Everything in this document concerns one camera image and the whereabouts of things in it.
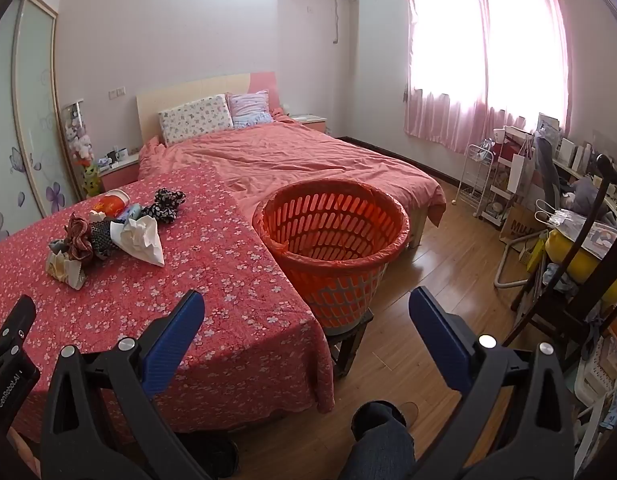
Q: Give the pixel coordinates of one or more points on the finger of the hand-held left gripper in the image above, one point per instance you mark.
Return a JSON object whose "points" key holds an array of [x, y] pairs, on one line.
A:
{"points": [[16, 322]]}

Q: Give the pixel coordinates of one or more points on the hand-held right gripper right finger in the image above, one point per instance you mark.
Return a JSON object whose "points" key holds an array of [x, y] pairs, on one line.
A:
{"points": [[438, 337]]}

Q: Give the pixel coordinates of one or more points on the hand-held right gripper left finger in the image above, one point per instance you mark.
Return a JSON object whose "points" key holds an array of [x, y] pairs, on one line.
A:
{"points": [[174, 335]]}

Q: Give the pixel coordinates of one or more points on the pale printed paper packet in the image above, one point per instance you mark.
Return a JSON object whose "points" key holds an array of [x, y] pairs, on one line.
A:
{"points": [[63, 270]]}

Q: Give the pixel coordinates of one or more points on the white paper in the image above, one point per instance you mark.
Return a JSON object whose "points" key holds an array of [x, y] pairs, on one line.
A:
{"points": [[138, 240]]}

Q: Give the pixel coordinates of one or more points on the dark brown sock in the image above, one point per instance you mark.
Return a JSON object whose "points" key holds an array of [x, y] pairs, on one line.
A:
{"points": [[78, 237]]}

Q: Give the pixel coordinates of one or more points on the black foam net sleeve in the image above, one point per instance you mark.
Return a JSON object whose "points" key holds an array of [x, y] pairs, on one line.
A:
{"points": [[101, 240]]}

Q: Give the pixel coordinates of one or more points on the black white patterned cloth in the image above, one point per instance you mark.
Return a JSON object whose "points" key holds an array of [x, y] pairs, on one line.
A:
{"points": [[163, 205]]}

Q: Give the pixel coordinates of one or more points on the blue tissue pack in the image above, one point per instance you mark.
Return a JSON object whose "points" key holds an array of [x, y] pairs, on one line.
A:
{"points": [[131, 211]]}

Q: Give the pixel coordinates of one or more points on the red instant noodle cup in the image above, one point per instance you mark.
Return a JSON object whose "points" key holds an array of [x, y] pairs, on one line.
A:
{"points": [[111, 205]]}

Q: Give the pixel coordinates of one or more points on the orange plastic laundry basket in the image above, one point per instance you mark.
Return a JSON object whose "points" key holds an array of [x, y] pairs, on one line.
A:
{"points": [[308, 266]]}

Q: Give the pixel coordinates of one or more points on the red floral tablecloth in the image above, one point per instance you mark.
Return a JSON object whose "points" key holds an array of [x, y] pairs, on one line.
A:
{"points": [[188, 270]]}

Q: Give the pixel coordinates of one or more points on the tan slipper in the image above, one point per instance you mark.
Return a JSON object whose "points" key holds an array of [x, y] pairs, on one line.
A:
{"points": [[409, 412]]}

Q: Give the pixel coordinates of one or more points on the dark wooden stool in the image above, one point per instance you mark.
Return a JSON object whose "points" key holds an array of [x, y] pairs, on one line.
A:
{"points": [[346, 345]]}

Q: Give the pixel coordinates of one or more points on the person's right leg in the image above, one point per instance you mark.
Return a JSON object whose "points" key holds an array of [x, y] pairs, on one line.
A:
{"points": [[383, 445]]}

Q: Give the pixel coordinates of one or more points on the yellow round cushion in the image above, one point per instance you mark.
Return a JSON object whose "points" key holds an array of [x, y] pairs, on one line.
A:
{"points": [[563, 255]]}

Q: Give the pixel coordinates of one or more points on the white storage trolley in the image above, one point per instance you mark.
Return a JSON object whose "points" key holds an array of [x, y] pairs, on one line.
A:
{"points": [[498, 195]]}

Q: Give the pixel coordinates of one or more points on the green plush toy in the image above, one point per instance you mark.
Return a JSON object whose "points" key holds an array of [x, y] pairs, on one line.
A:
{"points": [[92, 182]]}

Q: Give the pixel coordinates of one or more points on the white plastic crate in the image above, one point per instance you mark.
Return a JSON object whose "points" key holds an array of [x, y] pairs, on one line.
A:
{"points": [[596, 385]]}

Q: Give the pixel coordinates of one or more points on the pink white nightstand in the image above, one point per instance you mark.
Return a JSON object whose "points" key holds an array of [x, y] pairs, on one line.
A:
{"points": [[118, 175]]}

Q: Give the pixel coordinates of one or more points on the white paper bag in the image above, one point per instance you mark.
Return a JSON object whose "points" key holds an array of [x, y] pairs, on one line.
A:
{"points": [[519, 175]]}

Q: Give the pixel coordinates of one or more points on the white mug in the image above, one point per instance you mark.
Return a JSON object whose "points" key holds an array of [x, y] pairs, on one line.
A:
{"points": [[122, 154]]}

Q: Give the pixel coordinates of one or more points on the clear tube of plush toys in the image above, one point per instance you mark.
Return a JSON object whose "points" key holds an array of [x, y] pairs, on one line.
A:
{"points": [[78, 135]]}

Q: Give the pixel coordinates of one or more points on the grey office chair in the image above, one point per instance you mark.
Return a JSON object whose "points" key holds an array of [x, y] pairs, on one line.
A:
{"points": [[547, 170]]}

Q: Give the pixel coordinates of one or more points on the dark wooden chair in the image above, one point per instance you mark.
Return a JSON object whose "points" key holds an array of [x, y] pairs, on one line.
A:
{"points": [[596, 210]]}

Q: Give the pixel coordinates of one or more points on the floral sliding door wardrobe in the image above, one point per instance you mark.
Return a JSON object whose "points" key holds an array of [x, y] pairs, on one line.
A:
{"points": [[33, 110]]}

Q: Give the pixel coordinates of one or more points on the white floral pillow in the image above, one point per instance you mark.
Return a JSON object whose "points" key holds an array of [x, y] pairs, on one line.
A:
{"points": [[196, 117]]}

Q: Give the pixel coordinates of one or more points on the bed with pink cover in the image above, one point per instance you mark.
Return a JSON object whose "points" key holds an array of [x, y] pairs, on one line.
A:
{"points": [[313, 155]]}

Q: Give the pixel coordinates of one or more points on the pink window curtain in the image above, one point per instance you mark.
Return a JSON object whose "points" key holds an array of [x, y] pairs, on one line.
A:
{"points": [[438, 115]]}

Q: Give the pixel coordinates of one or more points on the cluttered desk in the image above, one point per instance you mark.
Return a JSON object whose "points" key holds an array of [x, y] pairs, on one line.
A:
{"points": [[578, 160]]}

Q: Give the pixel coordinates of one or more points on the pink blue striped pillow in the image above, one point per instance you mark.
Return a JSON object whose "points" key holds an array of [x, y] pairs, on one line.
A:
{"points": [[248, 107]]}

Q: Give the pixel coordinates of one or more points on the beige pink headboard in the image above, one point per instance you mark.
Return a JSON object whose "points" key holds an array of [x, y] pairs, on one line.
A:
{"points": [[188, 90]]}

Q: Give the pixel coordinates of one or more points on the beige nightstand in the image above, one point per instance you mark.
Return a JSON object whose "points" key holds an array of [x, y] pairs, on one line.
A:
{"points": [[311, 122]]}

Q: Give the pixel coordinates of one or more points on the white tube frame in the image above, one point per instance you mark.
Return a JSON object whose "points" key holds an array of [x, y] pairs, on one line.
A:
{"points": [[506, 270]]}

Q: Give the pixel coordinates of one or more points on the white wall socket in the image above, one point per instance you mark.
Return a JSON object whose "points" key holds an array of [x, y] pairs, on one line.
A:
{"points": [[117, 92]]}

